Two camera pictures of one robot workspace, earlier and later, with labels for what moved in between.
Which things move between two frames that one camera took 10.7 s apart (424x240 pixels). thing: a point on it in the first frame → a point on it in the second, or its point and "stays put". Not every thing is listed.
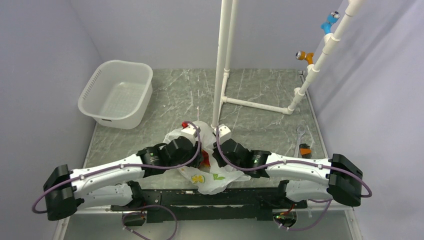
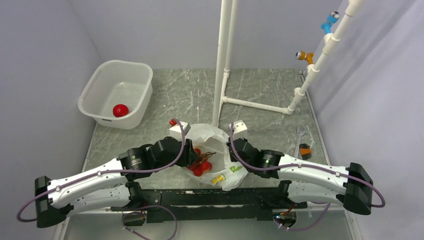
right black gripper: [216, 154] → [232, 158]
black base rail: [162, 206] stays put
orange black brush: [305, 151] stays put
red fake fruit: [205, 162] → [120, 110]
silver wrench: [301, 129] stays put
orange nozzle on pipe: [304, 55] stays put
